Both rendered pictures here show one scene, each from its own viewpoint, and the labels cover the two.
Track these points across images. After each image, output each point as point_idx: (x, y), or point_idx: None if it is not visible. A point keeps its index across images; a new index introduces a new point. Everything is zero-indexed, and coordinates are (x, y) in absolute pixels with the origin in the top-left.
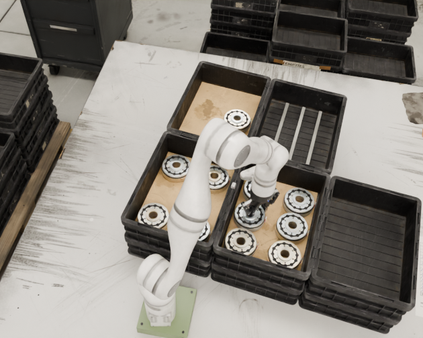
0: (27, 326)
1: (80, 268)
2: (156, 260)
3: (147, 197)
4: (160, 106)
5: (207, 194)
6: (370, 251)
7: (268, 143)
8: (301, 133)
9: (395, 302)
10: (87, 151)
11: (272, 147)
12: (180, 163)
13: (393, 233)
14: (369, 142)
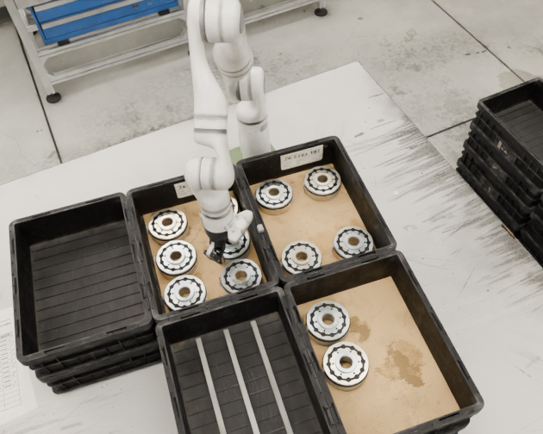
0: (348, 103)
1: (357, 154)
2: (252, 75)
3: (351, 202)
4: (495, 381)
5: (220, 44)
6: (76, 296)
7: (201, 127)
8: (243, 421)
9: (30, 216)
10: (489, 252)
11: (196, 135)
12: (351, 245)
13: (53, 337)
14: None
